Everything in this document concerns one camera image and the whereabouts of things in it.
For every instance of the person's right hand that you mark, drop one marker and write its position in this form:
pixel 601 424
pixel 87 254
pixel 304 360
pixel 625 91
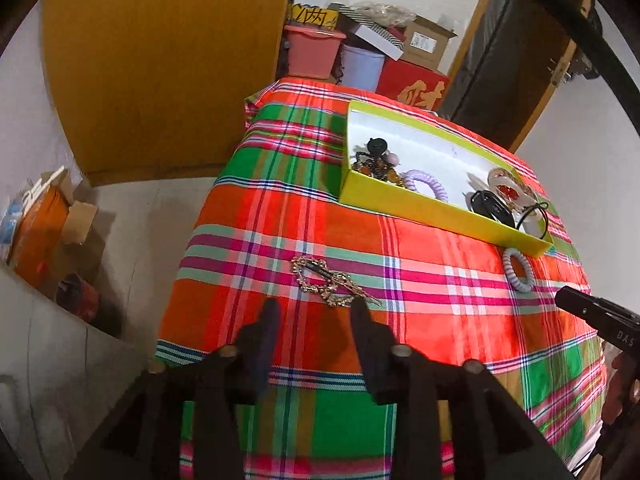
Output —
pixel 620 390

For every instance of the clear plastic bag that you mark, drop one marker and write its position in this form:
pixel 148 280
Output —
pixel 387 12

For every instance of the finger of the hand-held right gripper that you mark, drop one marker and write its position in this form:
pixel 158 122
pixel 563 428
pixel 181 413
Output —
pixel 585 305

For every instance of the plaid tablecloth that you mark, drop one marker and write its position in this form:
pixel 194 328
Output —
pixel 310 240

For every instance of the black elastic hair band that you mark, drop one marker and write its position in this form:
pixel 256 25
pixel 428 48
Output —
pixel 536 220

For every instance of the grey cabinet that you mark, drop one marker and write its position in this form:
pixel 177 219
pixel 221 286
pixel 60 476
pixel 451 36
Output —
pixel 55 385

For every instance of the orange bag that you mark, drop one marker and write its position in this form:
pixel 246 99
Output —
pixel 42 237

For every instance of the red bead ornament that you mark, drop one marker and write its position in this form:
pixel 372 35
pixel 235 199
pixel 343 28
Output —
pixel 507 191

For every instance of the striped white box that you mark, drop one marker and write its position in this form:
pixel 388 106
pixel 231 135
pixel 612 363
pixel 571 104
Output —
pixel 377 37

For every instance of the clear hair claw clip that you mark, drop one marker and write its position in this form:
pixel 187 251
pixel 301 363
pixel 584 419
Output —
pixel 520 187

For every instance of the red gift box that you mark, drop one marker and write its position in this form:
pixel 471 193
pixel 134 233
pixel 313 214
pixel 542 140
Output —
pixel 410 87

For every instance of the pink plastic bin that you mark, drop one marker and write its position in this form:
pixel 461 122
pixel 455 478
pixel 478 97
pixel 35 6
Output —
pixel 312 55

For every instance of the red can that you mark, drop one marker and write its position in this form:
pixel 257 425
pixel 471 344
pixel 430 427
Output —
pixel 79 300

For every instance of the blue plastic bag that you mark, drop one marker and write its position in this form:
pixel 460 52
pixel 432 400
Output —
pixel 10 222

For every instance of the yellow-green cardboard box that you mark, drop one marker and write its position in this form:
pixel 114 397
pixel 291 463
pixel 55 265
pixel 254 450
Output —
pixel 400 210

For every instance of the lavender bucket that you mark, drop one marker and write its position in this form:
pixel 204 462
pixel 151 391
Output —
pixel 361 67

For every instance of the wooden wardrobe door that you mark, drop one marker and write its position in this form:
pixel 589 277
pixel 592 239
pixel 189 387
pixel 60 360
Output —
pixel 160 65

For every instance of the yellow box with black print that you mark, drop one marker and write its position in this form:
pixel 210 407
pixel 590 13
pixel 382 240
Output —
pixel 315 15

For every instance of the rhinestone hair clip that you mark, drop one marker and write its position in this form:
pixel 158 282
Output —
pixel 325 282

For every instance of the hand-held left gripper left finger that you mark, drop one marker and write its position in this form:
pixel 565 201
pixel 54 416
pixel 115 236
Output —
pixel 264 345

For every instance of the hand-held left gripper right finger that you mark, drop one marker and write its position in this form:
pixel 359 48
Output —
pixel 361 340

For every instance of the small cardboard box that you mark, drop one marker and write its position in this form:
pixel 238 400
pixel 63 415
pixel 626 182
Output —
pixel 80 222

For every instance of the black smart band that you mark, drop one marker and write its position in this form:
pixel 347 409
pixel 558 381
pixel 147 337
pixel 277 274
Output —
pixel 492 207

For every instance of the brown cardboard box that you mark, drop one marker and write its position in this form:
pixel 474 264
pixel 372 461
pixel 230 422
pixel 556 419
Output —
pixel 425 45

